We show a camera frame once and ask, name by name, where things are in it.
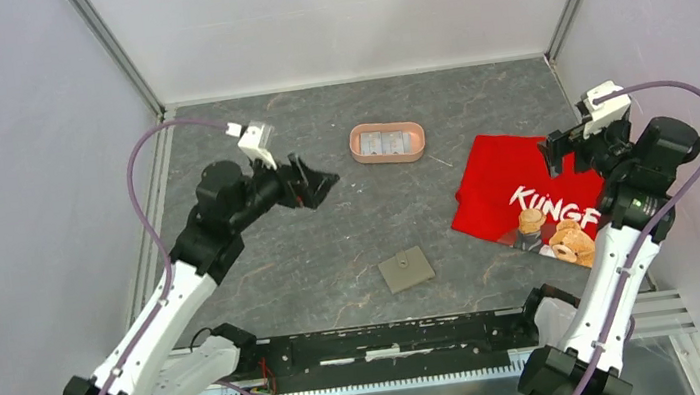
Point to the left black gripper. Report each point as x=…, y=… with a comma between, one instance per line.
x=301, y=185

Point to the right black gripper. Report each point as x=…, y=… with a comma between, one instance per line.
x=559, y=143

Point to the pink oval tray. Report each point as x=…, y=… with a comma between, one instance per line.
x=417, y=137

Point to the grey credit card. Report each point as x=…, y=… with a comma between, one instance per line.
x=371, y=143
x=396, y=142

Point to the grey card holder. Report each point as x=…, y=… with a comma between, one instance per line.
x=406, y=269

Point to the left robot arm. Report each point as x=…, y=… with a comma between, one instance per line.
x=227, y=202

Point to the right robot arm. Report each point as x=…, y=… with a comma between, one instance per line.
x=582, y=340

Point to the red printed t-shirt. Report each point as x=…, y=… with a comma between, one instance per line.
x=507, y=196

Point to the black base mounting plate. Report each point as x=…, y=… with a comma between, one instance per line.
x=387, y=352

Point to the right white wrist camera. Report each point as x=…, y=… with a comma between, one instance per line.
x=601, y=106

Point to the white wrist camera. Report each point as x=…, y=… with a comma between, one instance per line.
x=601, y=106
x=253, y=140

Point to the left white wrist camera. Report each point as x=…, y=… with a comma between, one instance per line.
x=253, y=140

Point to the aluminium frame rail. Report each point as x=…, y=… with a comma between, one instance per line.
x=517, y=358

